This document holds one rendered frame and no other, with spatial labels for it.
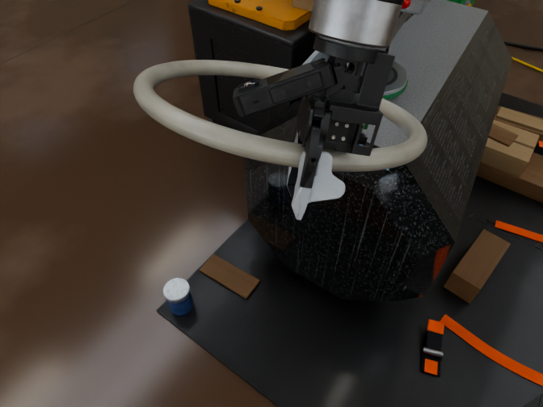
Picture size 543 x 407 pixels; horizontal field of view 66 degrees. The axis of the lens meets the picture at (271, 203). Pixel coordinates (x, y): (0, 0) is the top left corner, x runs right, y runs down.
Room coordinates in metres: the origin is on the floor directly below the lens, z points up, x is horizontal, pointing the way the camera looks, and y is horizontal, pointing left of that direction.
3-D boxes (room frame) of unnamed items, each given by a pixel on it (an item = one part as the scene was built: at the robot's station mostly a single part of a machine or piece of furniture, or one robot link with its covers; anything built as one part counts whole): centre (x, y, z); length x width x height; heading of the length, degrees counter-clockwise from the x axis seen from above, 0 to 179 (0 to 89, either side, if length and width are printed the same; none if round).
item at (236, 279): (0.96, 0.18, 0.02); 0.25 x 0.10 x 0.01; 57
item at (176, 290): (0.82, 0.37, 0.08); 0.10 x 0.10 x 0.13
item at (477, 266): (0.98, -0.87, 0.07); 0.30 x 0.12 x 0.12; 138
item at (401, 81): (1.19, -0.32, 0.86); 0.21 x 0.21 x 0.01
